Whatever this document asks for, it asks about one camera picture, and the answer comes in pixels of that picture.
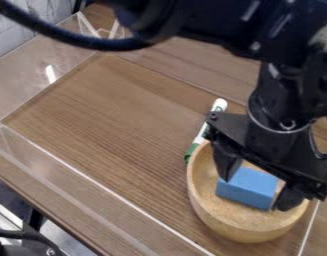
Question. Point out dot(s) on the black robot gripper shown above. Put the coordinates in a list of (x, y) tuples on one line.
[(287, 154)]

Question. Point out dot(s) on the blue foam block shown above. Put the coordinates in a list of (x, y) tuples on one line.
[(250, 188)]

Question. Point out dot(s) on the green Expo marker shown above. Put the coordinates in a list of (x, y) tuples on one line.
[(220, 106)]

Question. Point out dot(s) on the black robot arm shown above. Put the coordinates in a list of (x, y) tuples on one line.
[(284, 34)]

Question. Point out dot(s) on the brown wooden bowl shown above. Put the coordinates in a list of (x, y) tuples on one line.
[(238, 222)]

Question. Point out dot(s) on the clear acrylic enclosure wall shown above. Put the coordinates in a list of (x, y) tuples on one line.
[(96, 127)]

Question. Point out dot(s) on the black metal table frame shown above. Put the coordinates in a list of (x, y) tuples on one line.
[(21, 217)]

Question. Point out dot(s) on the clear acrylic triangle bracket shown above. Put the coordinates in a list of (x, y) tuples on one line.
[(102, 25)]

